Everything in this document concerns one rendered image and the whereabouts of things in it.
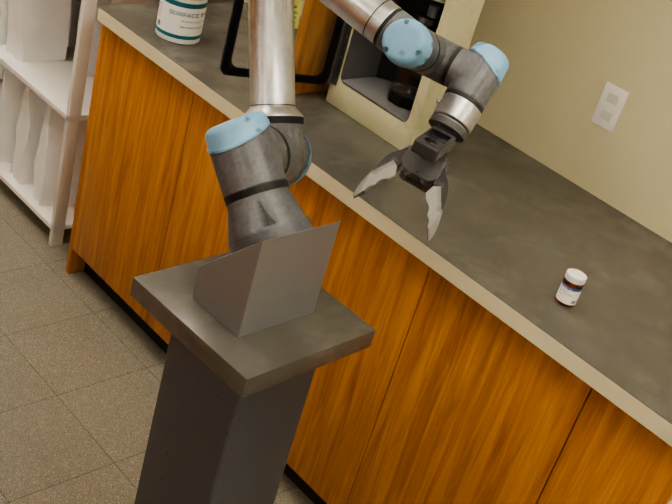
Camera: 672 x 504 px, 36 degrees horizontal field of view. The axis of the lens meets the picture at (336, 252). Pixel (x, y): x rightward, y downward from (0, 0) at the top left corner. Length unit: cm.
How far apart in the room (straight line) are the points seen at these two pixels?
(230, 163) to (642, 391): 89
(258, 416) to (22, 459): 108
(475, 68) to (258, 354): 62
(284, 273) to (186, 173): 118
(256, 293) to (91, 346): 156
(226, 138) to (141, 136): 130
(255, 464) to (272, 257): 48
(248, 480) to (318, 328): 36
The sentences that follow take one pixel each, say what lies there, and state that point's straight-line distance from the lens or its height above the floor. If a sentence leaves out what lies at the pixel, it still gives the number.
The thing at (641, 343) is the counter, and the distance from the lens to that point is 220.
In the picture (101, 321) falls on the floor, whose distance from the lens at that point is 336.
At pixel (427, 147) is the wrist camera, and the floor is 133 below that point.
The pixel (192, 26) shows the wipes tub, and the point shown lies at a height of 100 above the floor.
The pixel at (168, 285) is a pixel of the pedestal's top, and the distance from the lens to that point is 187.
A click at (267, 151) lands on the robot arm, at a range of 178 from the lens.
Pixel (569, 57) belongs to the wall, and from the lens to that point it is 284.
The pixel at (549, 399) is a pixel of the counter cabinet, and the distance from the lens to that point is 217.
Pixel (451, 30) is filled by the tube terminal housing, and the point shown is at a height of 128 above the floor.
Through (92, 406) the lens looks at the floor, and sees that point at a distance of 303.
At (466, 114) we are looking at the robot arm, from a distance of 179.
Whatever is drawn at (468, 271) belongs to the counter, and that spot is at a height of 94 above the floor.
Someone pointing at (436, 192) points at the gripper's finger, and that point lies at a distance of 175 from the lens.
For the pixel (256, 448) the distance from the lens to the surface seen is 198.
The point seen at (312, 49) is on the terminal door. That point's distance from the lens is 273.
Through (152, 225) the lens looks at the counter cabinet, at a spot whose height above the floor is 42.
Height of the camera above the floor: 196
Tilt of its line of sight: 29 degrees down
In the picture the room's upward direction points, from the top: 17 degrees clockwise
